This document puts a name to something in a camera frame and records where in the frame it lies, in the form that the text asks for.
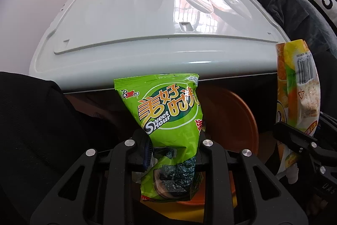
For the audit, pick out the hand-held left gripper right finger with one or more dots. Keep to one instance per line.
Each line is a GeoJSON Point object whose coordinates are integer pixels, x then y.
{"type": "Point", "coordinates": [218, 175]}

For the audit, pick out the yellow plastic container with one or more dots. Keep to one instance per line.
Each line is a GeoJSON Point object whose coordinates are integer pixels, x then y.
{"type": "Point", "coordinates": [171, 214]}

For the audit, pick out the brown round plate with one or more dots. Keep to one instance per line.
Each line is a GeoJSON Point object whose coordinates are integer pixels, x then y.
{"type": "Point", "coordinates": [229, 119]}

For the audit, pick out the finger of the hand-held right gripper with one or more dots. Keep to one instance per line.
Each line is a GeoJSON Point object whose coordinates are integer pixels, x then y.
{"type": "Point", "coordinates": [329, 122]}
{"type": "Point", "coordinates": [302, 142]}

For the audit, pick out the black cloth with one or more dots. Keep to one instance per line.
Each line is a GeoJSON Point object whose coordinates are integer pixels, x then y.
{"type": "Point", "coordinates": [39, 122]}

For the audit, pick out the green snack packet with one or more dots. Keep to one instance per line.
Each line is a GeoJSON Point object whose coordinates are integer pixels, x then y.
{"type": "Point", "coordinates": [168, 109]}

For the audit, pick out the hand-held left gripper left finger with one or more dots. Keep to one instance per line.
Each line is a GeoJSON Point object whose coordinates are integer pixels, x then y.
{"type": "Point", "coordinates": [146, 155]}

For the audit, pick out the orange yellow snack packet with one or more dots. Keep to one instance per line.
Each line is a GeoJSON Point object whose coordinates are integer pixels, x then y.
{"type": "Point", "coordinates": [300, 98]}

